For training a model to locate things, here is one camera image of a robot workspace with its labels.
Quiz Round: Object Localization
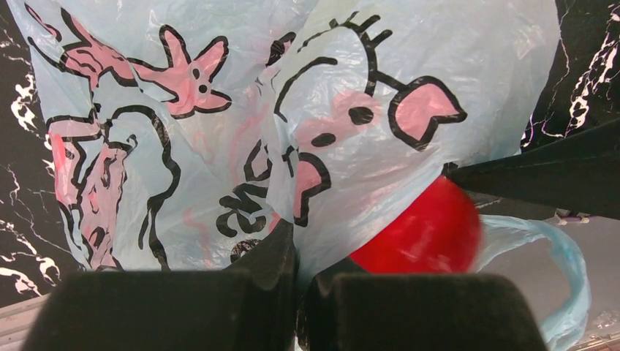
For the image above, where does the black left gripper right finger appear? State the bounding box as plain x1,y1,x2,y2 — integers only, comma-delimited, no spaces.
302,258,546,350

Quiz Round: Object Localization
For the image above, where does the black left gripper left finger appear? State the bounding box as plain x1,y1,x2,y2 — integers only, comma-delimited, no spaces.
23,221,296,350

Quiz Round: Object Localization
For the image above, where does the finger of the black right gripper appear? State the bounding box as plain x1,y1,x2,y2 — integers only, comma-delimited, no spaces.
446,120,619,219

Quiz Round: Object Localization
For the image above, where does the red apple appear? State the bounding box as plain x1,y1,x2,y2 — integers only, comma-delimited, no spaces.
350,175,483,273

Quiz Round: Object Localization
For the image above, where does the light blue printed plastic bag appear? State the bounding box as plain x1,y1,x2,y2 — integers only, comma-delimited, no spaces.
4,0,593,351

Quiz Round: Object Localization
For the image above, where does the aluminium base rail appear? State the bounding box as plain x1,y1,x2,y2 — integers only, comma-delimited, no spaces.
1,294,49,351

